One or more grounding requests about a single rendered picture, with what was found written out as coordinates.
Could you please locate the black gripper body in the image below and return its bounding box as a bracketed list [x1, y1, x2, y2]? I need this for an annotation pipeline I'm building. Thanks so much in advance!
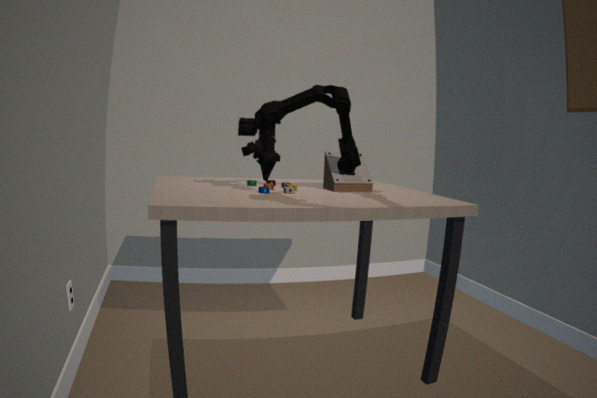
[253, 136, 280, 161]

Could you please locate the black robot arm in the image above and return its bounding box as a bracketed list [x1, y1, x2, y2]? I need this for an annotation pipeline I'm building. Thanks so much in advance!
[238, 85, 361, 175]

